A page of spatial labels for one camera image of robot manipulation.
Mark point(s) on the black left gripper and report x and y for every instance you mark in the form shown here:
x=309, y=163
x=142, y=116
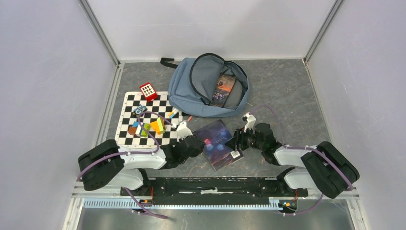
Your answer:
x=200, y=150

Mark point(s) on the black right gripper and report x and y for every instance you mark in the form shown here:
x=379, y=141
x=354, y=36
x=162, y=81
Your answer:
x=240, y=135

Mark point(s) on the dark book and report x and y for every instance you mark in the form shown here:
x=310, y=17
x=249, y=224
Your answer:
x=215, y=135

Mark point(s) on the dark tale of cities book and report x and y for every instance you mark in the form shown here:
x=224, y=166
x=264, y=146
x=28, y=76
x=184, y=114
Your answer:
x=223, y=90

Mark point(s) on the blue student backpack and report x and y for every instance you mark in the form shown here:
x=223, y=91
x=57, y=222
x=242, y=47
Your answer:
x=194, y=81

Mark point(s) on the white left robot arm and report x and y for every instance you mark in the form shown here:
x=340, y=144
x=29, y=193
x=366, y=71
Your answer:
x=111, y=164

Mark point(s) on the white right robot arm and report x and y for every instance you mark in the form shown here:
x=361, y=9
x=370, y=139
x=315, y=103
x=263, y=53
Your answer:
x=322, y=167

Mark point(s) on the orange yellow toy block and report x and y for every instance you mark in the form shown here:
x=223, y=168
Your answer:
x=158, y=126

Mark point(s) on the blue tipped white marker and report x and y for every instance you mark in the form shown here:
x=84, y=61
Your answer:
x=173, y=114

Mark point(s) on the green toy block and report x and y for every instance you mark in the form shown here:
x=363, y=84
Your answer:
x=144, y=130

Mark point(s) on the yellow tipped white marker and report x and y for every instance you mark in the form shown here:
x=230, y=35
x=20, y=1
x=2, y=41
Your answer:
x=174, y=110

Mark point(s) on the black white chessboard mat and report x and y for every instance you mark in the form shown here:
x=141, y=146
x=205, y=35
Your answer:
x=161, y=106

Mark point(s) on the blue white toy block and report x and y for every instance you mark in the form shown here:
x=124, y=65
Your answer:
x=136, y=129

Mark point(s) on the blue owl toy figure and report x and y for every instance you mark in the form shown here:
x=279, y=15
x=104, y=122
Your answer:
x=137, y=111

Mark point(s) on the red white toy block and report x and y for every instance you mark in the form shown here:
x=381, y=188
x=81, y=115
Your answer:
x=148, y=91

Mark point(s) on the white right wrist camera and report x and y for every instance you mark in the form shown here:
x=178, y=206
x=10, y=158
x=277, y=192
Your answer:
x=250, y=121

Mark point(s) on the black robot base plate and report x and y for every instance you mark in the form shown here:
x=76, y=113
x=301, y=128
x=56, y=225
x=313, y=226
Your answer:
x=216, y=190

